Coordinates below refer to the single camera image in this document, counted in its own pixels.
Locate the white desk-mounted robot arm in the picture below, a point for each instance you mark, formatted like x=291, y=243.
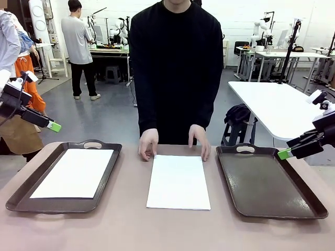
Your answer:
x=254, y=39

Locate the person's black-sleeved right forearm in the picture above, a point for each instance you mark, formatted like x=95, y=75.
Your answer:
x=145, y=109

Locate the white standing air conditioner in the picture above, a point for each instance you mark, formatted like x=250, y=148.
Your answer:
x=39, y=26

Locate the person in brown apron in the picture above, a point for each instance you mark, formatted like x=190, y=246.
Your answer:
x=8, y=39

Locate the white cylindrical container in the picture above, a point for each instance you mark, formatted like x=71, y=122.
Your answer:
x=259, y=48

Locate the dark round bag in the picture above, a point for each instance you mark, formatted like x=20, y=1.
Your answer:
x=298, y=48

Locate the person's torso in black sweater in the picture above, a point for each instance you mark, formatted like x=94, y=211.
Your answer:
x=175, y=65

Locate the white-backed desk monitor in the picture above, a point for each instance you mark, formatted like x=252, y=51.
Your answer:
x=282, y=38

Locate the wooden-topped workbench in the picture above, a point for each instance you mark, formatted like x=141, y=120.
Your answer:
x=110, y=50

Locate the white humanoid robot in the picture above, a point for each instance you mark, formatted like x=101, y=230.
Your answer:
x=121, y=24

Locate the person's left hand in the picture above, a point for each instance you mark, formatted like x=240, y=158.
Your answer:
x=200, y=137

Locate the white drawer cabinet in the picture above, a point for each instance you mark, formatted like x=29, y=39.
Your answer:
x=226, y=52

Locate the black cloth bundle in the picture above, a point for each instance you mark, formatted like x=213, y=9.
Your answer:
x=239, y=112

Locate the person in orange trousers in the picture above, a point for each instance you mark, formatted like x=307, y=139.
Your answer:
x=26, y=65

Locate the person in grey t-shirt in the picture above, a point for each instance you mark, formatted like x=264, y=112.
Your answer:
x=76, y=39

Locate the long white desk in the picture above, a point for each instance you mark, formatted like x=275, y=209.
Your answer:
x=288, y=54

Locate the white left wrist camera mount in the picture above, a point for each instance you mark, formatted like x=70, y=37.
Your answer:
x=32, y=77

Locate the black tripod pole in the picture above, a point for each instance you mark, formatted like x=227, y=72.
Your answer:
x=289, y=53

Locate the black office chair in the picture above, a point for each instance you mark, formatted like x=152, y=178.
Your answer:
x=241, y=45

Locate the person's black-sleeved left forearm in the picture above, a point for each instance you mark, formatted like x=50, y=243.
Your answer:
x=209, y=104

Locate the grey computer monitor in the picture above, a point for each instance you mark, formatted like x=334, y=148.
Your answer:
x=99, y=32

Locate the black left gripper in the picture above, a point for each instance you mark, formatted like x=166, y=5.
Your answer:
x=13, y=102

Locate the white A4 paper stack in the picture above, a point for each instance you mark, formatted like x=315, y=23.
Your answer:
x=73, y=172
x=178, y=183

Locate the person's right hand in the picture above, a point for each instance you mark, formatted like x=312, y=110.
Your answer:
x=147, y=141

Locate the brown plastic serving tray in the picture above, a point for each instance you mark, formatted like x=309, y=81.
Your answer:
x=261, y=183
x=52, y=206

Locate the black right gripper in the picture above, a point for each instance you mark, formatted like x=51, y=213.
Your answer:
x=328, y=134

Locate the small white robot arm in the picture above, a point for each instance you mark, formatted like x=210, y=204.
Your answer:
x=92, y=19

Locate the large white table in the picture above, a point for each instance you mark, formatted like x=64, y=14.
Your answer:
x=274, y=104

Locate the grey plastic step stool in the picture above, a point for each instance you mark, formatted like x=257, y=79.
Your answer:
x=113, y=73

